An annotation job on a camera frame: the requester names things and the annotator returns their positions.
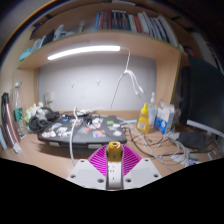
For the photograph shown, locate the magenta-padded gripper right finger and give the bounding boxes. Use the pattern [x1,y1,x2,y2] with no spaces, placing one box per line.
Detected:
[120,145,163,188]

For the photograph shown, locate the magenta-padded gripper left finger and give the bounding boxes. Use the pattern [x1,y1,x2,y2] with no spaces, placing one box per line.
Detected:
[66,145,109,188]

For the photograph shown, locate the yellow charger block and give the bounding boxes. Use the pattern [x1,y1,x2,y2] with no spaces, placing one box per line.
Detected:
[105,140,123,164]

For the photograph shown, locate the black laptop with stickers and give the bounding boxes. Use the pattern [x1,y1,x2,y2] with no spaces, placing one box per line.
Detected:
[37,115,128,149]

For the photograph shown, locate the yellow squeeze bottle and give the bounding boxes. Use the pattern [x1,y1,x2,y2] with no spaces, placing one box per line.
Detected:
[136,102,151,135]

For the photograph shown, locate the blue and white carton box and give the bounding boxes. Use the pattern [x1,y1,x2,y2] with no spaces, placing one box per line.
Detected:
[153,101,177,135]

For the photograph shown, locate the black fabric pouch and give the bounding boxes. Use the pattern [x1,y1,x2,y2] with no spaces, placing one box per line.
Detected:
[175,131,208,150]

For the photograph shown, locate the clear pump sanitizer bottle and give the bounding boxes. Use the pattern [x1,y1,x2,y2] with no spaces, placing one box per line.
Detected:
[147,91,158,129]

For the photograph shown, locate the white and green plush toy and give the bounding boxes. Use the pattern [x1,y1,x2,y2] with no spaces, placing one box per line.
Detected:
[22,101,46,125]

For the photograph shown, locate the brown and black curved tool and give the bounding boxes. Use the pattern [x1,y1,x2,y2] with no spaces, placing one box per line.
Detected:
[0,91,22,148]

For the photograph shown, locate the clear plastic water bottle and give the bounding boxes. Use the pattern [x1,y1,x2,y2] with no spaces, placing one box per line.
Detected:
[12,82,28,139]

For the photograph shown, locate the black monitor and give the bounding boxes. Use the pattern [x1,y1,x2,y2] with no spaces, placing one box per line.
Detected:
[180,55,224,138]

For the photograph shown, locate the white LED light bar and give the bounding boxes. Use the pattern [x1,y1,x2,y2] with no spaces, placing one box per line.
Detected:
[46,45,122,62]

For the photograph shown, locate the wooden shelf unit with books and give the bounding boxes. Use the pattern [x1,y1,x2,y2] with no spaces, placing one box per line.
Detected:
[15,0,189,72]

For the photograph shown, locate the thin black cable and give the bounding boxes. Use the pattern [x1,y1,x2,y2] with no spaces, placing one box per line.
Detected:
[128,128,176,158]

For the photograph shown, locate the white power strip cable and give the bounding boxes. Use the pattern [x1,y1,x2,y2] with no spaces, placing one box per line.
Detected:
[68,105,80,168]

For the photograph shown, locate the grey cable bundle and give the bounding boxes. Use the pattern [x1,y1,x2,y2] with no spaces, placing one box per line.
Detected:
[124,121,201,168]

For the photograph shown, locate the black headphones with cord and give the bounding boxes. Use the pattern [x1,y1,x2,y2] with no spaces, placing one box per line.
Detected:
[28,106,62,135]

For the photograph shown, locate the hanging white multi-head cable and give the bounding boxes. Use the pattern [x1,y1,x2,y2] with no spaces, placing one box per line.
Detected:
[109,46,146,111]

